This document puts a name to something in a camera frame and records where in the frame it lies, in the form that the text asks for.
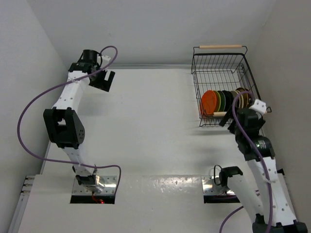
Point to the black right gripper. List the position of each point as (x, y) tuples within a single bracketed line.
[(225, 118)]

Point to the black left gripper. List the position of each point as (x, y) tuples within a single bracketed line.
[(103, 84)]

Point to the yellow patterned plate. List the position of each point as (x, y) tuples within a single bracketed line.
[(248, 102)]

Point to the green plate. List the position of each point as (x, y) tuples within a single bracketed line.
[(222, 101)]

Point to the orange plate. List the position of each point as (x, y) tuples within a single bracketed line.
[(208, 103)]

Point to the cream plate with black patch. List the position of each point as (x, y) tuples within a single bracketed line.
[(242, 97)]

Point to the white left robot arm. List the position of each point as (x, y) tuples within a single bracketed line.
[(63, 125)]

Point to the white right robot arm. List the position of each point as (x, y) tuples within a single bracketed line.
[(268, 209)]

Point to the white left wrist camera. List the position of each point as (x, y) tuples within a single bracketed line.
[(106, 58)]

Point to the black wire dish rack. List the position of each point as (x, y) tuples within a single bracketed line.
[(218, 68)]

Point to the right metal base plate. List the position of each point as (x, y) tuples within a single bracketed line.
[(211, 189)]

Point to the metal base plate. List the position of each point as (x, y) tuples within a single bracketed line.
[(211, 189), (106, 187)]

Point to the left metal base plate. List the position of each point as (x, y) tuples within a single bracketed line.
[(106, 187)]

